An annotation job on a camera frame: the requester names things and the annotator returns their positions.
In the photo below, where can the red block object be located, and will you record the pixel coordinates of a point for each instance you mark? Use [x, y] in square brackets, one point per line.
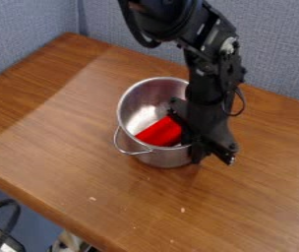
[163, 133]

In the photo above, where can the white object under table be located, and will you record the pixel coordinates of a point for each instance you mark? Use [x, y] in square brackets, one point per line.
[69, 243]

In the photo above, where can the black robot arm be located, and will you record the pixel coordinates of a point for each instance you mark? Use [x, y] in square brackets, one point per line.
[202, 32]

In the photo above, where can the stainless steel pot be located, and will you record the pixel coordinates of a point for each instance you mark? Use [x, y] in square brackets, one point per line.
[143, 105]

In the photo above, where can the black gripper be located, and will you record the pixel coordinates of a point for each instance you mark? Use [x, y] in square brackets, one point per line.
[206, 130]

